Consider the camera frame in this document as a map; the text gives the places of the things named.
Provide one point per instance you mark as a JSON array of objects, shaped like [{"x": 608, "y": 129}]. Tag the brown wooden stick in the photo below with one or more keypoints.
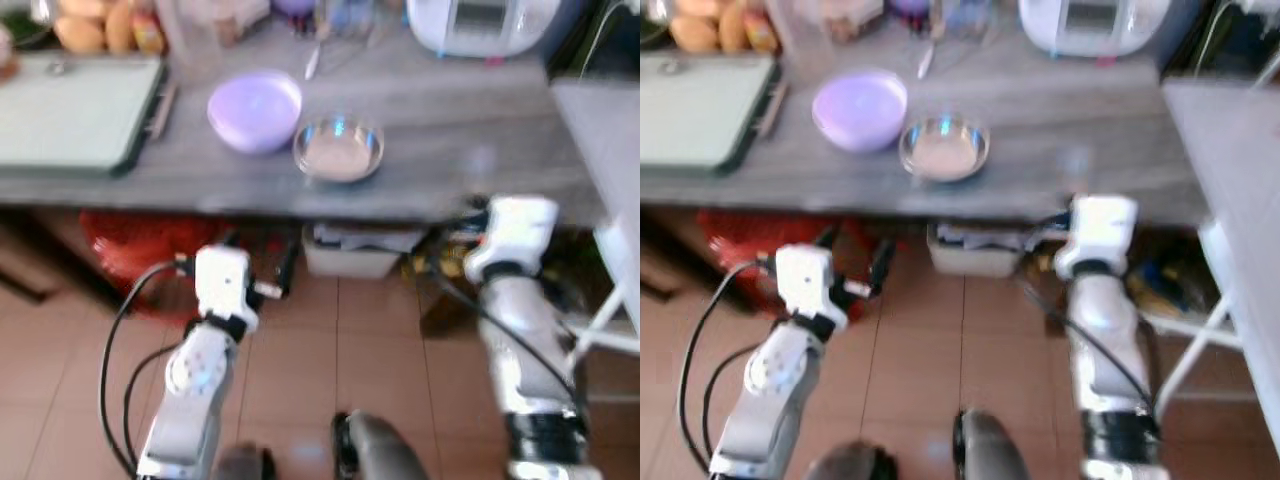
[
  {"x": 162, "y": 110},
  {"x": 772, "y": 108}
]

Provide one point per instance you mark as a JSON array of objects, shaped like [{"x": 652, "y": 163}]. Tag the grey robot right leg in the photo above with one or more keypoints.
[
  {"x": 992, "y": 450},
  {"x": 380, "y": 450}
]

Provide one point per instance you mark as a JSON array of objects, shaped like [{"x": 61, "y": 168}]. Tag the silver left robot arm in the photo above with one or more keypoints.
[
  {"x": 775, "y": 375},
  {"x": 195, "y": 375}
]

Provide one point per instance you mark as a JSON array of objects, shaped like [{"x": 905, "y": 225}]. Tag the metal spoon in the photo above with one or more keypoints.
[
  {"x": 926, "y": 62},
  {"x": 313, "y": 62}
]

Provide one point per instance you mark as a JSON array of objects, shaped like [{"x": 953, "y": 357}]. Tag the white plastic box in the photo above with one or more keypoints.
[
  {"x": 975, "y": 258},
  {"x": 350, "y": 258}
]

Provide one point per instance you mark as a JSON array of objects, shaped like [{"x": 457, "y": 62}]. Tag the red plastic bag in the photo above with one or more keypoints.
[
  {"x": 140, "y": 255},
  {"x": 740, "y": 250}
]

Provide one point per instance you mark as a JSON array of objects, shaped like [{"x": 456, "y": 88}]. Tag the shiny steel bowl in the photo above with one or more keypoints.
[
  {"x": 944, "y": 152},
  {"x": 338, "y": 152}
]

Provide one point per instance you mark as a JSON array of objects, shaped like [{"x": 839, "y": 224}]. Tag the white metal frame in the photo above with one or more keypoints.
[
  {"x": 608, "y": 300},
  {"x": 1205, "y": 320}
]

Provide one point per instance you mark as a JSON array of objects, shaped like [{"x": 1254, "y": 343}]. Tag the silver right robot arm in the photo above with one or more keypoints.
[
  {"x": 1105, "y": 340},
  {"x": 525, "y": 340}
]

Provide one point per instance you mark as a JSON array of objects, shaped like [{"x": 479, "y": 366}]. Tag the white cutting board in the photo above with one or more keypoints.
[
  {"x": 70, "y": 112},
  {"x": 700, "y": 110}
]

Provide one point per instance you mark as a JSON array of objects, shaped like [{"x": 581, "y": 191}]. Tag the clear plastic container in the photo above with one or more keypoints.
[
  {"x": 815, "y": 30},
  {"x": 195, "y": 30}
]

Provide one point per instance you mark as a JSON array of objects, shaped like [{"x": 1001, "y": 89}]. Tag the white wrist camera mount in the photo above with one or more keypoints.
[
  {"x": 515, "y": 235},
  {"x": 808, "y": 282},
  {"x": 222, "y": 282},
  {"x": 1098, "y": 232}
]

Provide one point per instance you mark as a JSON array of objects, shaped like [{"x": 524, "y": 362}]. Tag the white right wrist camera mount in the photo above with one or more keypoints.
[
  {"x": 1098, "y": 232},
  {"x": 515, "y": 235}
]

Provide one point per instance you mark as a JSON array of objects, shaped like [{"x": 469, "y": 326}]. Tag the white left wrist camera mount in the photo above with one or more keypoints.
[
  {"x": 222, "y": 282},
  {"x": 808, "y": 282}
]

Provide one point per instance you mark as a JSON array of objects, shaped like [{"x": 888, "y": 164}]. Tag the purple plastic bowl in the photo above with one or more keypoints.
[
  {"x": 860, "y": 108},
  {"x": 254, "y": 108}
]

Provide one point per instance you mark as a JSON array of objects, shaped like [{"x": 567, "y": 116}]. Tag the white rice cooker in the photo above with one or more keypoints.
[
  {"x": 482, "y": 25},
  {"x": 1095, "y": 25}
]

